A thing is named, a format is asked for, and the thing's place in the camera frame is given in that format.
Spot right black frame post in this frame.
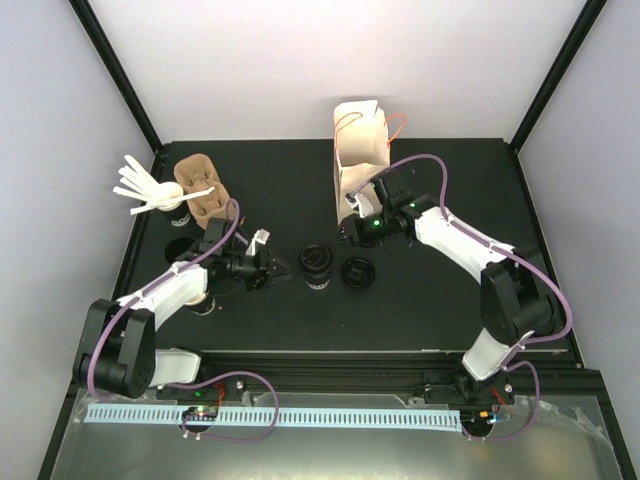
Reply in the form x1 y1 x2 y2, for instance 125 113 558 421
509 0 608 153

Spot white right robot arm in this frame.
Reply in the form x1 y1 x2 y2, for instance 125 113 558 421
336 173 572 403

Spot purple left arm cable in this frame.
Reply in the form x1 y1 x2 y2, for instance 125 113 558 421
87 198 279 443

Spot stacked brown pulp cup carriers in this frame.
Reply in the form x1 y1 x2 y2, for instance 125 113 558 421
173 154 236 231

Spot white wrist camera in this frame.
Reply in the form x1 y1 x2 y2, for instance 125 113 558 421
245 229 270 257
345 192 374 218

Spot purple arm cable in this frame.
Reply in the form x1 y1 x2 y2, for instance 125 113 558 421
87 198 279 443
344 153 574 444

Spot light blue slotted cable duct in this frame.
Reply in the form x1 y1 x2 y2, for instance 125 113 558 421
84 404 462 433

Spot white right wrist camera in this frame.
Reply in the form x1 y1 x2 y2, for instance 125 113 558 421
345 192 374 218

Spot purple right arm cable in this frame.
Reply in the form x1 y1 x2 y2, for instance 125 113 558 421
344 153 574 444

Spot black frame post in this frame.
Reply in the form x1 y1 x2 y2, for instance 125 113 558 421
68 0 163 153
509 0 608 153

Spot left black frame post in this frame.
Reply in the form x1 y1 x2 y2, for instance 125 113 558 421
68 0 163 153

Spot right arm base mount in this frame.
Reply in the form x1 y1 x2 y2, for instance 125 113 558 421
417 369 514 406

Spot white plastic stirrers bundle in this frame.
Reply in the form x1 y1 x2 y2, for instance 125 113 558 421
112 155 216 216

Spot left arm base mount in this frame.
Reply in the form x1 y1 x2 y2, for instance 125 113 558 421
156 375 247 404

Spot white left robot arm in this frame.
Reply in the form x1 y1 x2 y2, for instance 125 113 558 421
72 219 291 399

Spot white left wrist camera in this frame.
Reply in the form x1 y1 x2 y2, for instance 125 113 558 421
245 229 270 257

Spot cream bear-print paper bag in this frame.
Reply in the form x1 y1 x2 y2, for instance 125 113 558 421
333 99 407 221

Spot black paper coffee cup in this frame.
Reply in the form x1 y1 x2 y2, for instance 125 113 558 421
298 244 334 290
185 292 216 316

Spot black aluminium front rail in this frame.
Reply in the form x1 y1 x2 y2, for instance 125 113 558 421
74 349 606 401

